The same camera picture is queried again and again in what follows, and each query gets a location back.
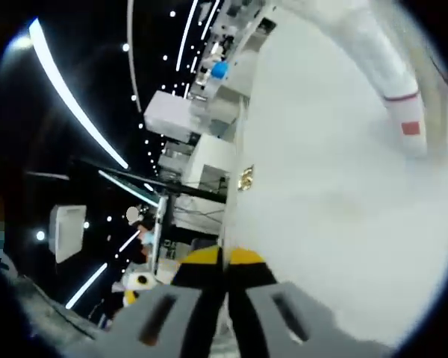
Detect long ceiling light strip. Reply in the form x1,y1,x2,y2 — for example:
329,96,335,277
28,17,130,170

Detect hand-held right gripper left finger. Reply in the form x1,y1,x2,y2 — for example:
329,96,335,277
113,245,225,358

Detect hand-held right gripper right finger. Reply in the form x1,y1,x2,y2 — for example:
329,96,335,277
226,246,341,354

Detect blue bin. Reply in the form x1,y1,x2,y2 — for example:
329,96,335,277
211,60,231,81

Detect white skincare tube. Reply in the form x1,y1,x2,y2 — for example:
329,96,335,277
335,0,431,160

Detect white ceiling air conditioner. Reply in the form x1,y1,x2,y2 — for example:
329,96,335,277
47,204,88,265

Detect small gold item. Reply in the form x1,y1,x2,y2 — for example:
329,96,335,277
237,164,256,192

